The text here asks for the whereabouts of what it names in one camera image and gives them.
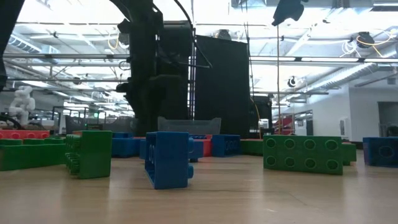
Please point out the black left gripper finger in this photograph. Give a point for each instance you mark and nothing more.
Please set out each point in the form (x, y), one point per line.
(168, 107)
(141, 118)

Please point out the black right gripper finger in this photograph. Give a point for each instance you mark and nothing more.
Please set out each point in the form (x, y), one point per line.
(289, 9)

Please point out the grey translucent plastic bin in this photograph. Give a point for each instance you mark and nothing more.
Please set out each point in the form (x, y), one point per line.
(118, 125)
(189, 127)

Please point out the blue 2x4 toy brick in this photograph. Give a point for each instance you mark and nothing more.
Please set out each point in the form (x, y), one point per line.
(226, 145)
(169, 158)
(126, 147)

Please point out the green 2x4 toy brick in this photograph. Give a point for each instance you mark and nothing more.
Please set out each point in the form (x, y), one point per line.
(303, 154)
(252, 147)
(31, 157)
(93, 155)

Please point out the orange 2x4 toy brick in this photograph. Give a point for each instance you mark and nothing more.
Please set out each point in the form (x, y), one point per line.
(25, 134)
(207, 147)

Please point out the blue 2x2 toy brick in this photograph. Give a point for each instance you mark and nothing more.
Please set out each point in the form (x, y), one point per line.
(142, 149)
(381, 152)
(196, 149)

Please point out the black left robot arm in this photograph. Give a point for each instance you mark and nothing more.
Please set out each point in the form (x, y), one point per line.
(7, 37)

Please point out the thin vertical metal pole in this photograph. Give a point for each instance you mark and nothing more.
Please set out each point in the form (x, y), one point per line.
(278, 77)

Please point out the red rack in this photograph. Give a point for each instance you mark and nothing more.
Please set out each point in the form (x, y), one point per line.
(287, 123)

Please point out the white robot figure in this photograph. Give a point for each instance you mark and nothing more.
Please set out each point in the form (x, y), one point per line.
(21, 104)

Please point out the green 2x2 toy brick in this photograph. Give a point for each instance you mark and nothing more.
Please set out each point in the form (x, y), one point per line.
(349, 152)

